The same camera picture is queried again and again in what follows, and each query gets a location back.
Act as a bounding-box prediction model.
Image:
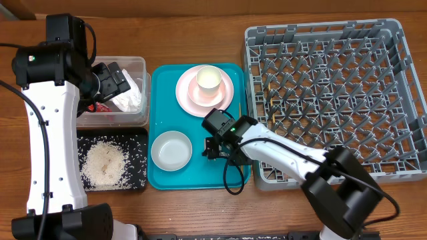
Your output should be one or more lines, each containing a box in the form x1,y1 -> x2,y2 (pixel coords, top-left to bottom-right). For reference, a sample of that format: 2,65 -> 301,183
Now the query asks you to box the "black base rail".
147,231 -> 320,240

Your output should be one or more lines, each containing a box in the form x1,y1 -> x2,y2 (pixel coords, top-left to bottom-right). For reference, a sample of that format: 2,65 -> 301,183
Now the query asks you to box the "grey plastic dish rack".
244,19 -> 426,183

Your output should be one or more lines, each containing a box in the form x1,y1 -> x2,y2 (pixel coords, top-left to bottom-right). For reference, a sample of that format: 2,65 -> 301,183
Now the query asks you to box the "white paper napkin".
111,69 -> 142,112

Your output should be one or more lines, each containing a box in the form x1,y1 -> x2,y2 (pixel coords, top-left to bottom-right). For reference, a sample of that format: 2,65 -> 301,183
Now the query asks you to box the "small pink saucer plate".
187,77 -> 226,107

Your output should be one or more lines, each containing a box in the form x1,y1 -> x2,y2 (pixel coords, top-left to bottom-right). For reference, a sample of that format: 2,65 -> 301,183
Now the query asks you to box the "white ceramic cup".
196,65 -> 222,97

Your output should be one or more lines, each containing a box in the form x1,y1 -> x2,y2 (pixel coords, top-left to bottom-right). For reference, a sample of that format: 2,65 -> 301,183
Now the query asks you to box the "black plastic tray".
76,126 -> 150,193

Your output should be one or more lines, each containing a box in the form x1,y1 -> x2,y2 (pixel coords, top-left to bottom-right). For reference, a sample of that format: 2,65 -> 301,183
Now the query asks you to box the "red foil wrapper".
87,102 -> 111,113

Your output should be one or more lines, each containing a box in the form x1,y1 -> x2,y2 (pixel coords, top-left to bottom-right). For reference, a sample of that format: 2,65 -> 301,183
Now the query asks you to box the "white rice pile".
78,135 -> 149,191

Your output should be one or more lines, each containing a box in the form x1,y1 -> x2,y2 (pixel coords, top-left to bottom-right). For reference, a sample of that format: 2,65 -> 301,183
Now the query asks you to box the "clear plastic waste bin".
77,56 -> 151,128

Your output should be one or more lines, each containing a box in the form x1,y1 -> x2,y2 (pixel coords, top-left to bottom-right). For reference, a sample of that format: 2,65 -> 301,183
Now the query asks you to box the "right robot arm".
201,109 -> 383,239

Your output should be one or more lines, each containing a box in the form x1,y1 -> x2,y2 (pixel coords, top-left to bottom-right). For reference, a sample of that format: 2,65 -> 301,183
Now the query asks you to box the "teal plastic serving tray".
147,62 -> 252,191

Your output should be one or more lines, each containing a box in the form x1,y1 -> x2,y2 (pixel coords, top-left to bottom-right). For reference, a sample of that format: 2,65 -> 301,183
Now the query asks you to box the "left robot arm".
11,13 -> 145,239

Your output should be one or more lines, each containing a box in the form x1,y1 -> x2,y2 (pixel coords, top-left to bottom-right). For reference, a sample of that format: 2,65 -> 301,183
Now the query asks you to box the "grey bowl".
151,131 -> 192,171

